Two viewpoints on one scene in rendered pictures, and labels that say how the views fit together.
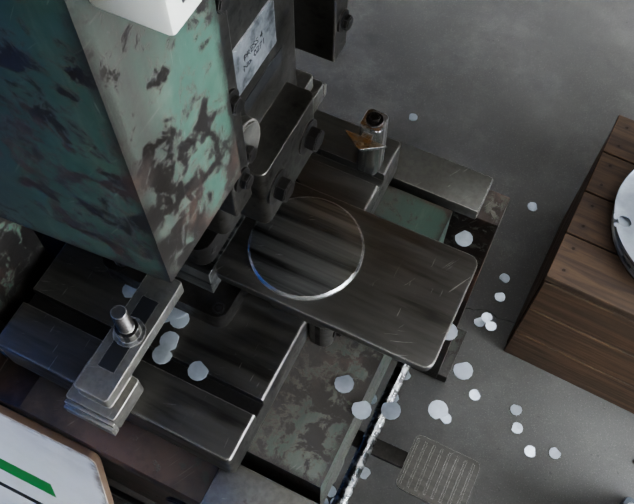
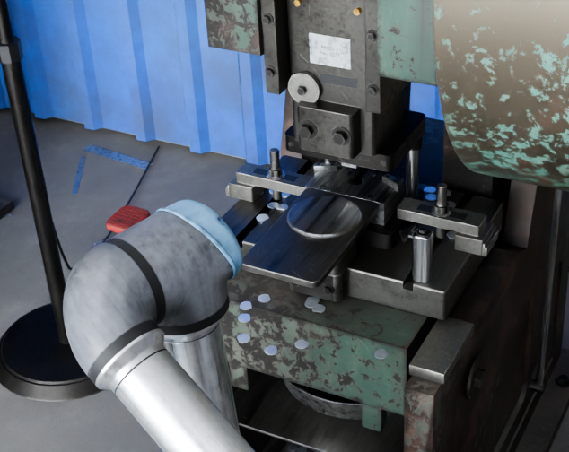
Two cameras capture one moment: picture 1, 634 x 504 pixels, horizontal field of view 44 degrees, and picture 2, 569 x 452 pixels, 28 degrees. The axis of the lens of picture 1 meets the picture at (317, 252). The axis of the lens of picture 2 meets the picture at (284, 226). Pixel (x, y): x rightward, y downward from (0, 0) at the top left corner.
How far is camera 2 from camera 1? 165 cm
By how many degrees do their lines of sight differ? 62
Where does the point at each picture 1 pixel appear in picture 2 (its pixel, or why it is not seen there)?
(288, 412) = (246, 277)
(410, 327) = (266, 255)
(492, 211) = (418, 385)
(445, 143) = not seen: outside the picture
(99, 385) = (244, 169)
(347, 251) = (319, 229)
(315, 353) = (286, 286)
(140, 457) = not seen: hidden behind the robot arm
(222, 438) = not seen: hidden behind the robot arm
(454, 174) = (443, 352)
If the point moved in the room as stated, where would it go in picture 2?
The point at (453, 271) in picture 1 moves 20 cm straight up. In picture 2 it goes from (306, 272) to (301, 161)
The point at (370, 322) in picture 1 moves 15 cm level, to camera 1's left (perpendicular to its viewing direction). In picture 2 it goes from (271, 240) to (274, 192)
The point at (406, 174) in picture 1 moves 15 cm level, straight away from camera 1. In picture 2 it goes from (440, 327) to (533, 336)
